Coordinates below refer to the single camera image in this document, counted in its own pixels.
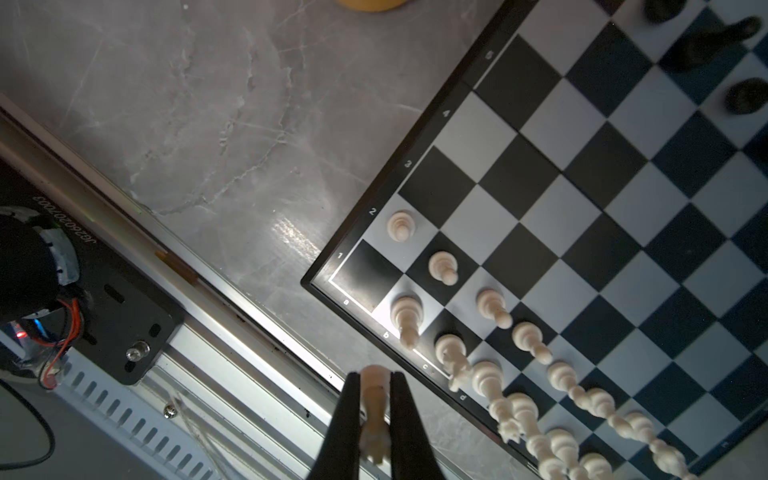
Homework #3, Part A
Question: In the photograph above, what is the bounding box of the white chess piece knight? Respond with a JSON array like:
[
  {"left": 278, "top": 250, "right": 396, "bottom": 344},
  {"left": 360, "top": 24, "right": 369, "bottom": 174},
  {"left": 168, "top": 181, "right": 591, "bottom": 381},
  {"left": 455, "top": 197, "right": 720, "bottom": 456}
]
[{"left": 359, "top": 365, "right": 391, "bottom": 465}]

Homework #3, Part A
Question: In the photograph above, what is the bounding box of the black white chess board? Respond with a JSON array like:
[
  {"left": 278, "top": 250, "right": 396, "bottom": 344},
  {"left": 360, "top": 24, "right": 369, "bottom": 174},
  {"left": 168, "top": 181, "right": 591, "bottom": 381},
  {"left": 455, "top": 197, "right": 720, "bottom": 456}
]
[{"left": 302, "top": 1, "right": 767, "bottom": 479}]

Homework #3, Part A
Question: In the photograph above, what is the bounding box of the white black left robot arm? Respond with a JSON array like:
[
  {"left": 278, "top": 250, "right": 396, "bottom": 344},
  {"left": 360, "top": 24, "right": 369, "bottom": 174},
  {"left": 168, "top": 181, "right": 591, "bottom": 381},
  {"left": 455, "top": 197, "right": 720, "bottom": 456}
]
[{"left": 1, "top": 206, "right": 80, "bottom": 324}]

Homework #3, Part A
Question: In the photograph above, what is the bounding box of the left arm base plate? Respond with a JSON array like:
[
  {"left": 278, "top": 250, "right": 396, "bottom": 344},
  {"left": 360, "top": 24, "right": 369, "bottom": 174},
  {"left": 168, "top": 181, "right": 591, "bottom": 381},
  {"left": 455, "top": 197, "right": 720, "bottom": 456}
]
[{"left": 1, "top": 165, "right": 185, "bottom": 385}]

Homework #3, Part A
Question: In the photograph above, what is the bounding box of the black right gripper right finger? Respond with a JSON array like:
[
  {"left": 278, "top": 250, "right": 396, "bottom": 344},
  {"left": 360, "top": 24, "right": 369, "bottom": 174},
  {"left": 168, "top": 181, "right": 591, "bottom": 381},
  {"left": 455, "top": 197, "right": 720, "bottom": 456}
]
[{"left": 390, "top": 372, "right": 445, "bottom": 480}]

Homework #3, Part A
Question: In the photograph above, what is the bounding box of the white pawn on board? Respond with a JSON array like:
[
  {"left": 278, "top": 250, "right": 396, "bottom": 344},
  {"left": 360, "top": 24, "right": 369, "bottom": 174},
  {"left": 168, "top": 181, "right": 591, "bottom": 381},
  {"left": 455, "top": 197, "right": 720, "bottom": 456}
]
[{"left": 386, "top": 210, "right": 416, "bottom": 243}]

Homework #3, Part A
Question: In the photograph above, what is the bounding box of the aluminium front rail frame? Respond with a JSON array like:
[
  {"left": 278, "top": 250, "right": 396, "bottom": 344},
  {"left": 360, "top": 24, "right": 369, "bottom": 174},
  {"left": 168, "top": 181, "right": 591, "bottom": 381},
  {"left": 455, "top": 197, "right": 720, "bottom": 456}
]
[{"left": 1, "top": 99, "right": 343, "bottom": 479}]

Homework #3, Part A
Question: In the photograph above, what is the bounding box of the yellow left plastic tray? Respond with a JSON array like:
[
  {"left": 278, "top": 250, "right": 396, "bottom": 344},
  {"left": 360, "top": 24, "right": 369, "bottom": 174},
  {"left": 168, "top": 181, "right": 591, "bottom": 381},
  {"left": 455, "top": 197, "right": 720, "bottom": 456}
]
[{"left": 337, "top": 0, "right": 407, "bottom": 13}]

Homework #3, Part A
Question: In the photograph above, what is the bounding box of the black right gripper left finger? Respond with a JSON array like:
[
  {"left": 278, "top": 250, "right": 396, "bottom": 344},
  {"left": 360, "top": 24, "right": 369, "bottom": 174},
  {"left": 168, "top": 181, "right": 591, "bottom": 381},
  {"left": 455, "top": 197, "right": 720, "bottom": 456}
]
[{"left": 306, "top": 372, "right": 361, "bottom": 480}]

